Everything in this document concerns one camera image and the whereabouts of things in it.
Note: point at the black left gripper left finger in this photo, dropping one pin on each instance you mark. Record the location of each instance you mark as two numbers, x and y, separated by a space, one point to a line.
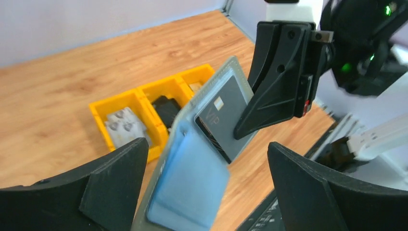
101 195

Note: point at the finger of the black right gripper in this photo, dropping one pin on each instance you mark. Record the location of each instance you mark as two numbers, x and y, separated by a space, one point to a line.
281 71

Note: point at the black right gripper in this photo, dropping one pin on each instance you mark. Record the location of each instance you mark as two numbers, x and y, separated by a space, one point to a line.
354 43

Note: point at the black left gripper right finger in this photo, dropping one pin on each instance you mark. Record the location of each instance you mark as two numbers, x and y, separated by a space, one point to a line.
313 197

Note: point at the silver VIP card stack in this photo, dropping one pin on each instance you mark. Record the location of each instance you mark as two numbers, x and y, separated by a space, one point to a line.
124 126

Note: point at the yellow bin with silver cards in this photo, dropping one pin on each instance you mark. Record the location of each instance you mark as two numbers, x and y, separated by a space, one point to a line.
138 103

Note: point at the yellow bin with gold cards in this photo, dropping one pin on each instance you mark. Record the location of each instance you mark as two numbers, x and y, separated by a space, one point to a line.
200 74

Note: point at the gold VIP card stack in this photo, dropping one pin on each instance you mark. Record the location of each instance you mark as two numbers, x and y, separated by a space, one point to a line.
195 87

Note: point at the black VIP card stack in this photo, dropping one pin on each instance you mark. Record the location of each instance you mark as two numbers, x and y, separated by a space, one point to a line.
167 109

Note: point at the yellow bin with black cards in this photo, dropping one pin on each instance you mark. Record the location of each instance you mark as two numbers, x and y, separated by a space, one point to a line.
171 87

